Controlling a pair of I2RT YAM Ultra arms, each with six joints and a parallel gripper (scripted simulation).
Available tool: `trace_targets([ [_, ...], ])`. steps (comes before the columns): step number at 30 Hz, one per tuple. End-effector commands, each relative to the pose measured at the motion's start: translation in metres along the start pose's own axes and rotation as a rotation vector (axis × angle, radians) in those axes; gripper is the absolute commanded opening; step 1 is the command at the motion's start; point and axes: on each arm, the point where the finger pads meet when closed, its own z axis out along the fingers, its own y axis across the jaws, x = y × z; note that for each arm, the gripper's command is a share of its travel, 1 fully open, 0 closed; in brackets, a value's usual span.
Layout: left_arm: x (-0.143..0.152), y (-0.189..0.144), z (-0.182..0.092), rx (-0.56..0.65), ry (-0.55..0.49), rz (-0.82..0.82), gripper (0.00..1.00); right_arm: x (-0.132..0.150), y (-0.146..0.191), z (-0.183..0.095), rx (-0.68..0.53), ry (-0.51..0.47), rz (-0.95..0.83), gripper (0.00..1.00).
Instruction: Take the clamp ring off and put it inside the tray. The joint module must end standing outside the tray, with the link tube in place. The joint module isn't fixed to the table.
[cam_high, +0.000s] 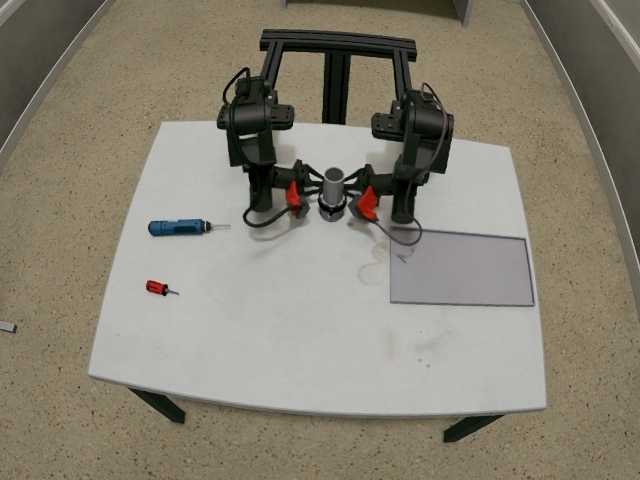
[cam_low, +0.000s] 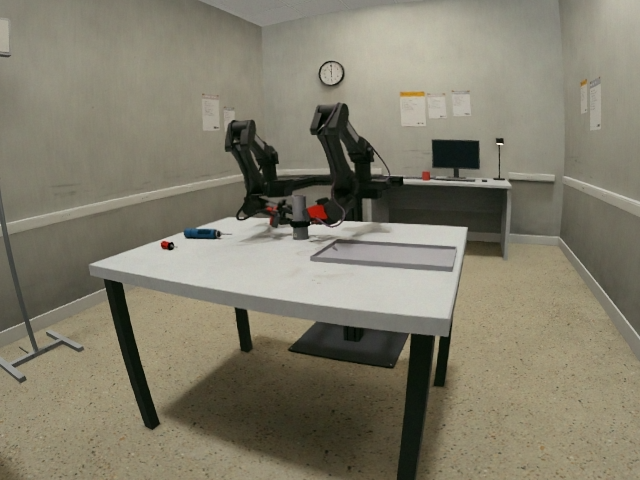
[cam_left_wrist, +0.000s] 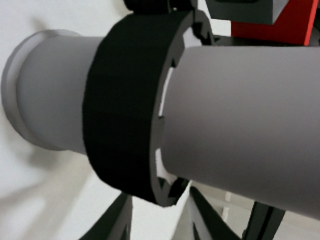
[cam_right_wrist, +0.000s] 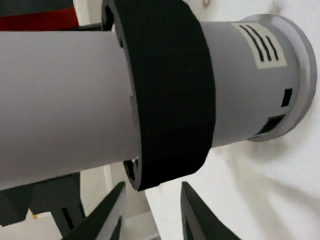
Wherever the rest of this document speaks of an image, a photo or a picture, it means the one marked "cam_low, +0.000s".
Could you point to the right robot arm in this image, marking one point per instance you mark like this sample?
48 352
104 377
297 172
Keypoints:
266 156

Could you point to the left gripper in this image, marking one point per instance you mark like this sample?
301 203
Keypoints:
320 211

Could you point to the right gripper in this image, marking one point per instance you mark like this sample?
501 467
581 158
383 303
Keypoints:
285 209

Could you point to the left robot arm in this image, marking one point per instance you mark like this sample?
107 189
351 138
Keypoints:
357 148

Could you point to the blue electric screwdriver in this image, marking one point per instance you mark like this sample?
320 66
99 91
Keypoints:
203 233

